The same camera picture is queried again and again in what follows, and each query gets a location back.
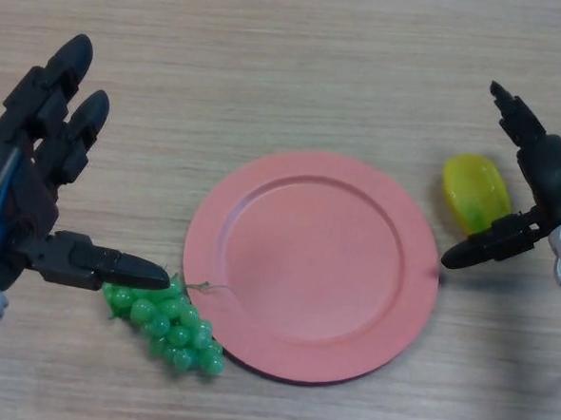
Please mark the pink round plate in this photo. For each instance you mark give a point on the pink round plate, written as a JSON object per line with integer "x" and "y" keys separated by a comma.
{"x": 310, "y": 269}

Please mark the green grape bunch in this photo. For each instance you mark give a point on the green grape bunch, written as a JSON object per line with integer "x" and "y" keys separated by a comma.
{"x": 178, "y": 332}

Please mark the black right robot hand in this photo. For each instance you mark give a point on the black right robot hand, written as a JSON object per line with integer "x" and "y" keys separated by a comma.
{"x": 556, "y": 174}

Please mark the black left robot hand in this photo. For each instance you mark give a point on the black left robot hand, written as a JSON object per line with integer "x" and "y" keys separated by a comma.
{"x": 5, "y": 188}

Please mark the yellow starfruit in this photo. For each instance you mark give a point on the yellow starfruit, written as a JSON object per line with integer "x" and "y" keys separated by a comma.
{"x": 474, "y": 191}

